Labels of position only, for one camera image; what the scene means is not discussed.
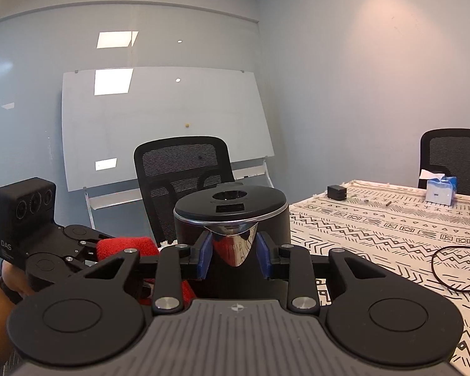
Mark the person's left hand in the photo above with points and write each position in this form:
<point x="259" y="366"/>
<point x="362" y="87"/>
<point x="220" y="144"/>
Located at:
<point x="14" y="283"/>

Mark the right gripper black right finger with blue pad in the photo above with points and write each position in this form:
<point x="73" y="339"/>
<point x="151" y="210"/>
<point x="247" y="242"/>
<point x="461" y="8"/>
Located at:
<point x="370" y="312"/>

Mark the black camera box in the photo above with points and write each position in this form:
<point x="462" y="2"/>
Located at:
<point x="25" y="207"/>

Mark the small black box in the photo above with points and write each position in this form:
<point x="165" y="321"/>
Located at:
<point x="337" y="192"/>

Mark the black mesh chair left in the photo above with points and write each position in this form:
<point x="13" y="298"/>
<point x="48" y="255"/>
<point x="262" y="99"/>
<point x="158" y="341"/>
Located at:
<point x="171" y="168"/>

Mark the blue tissue box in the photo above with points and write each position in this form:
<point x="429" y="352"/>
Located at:
<point x="440" y="189"/>

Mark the black mesh chair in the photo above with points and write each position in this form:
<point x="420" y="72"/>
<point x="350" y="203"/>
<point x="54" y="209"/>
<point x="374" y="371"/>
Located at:
<point x="447" y="151"/>
<point x="171" y="168"/>

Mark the black electric kettle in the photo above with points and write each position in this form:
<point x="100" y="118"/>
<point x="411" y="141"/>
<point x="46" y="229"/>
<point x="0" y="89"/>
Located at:
<point x="234" y="214"/>

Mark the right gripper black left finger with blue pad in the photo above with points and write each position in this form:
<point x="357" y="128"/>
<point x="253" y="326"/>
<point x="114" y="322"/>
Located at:
<point x="95" y="315"/>

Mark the black mesh chair middle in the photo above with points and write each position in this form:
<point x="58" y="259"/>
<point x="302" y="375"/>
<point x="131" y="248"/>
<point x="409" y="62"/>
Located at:
<point x="447" y="151"/>

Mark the white whiteboard on stand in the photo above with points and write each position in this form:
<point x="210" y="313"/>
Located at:
<point x="106" y="113"/>

